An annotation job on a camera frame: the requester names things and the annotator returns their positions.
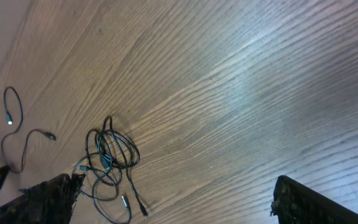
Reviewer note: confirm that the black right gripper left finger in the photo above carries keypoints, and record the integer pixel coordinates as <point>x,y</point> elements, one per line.
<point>50,201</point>

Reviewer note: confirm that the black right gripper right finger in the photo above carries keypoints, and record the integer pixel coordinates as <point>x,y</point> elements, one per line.
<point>295,203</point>

